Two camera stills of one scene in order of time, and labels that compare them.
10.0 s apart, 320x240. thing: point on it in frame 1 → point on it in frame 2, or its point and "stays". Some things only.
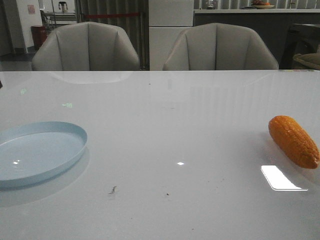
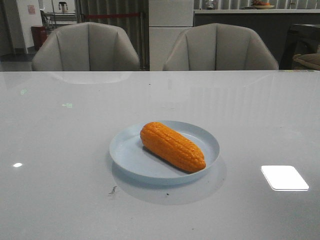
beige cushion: [311, 59] stays
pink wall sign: [31, 9] stays
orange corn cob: [297, 146] → [175, 149]
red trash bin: [39, 35] stays
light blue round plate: [32, 153] → [131, 160]
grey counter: [273, 25] stays
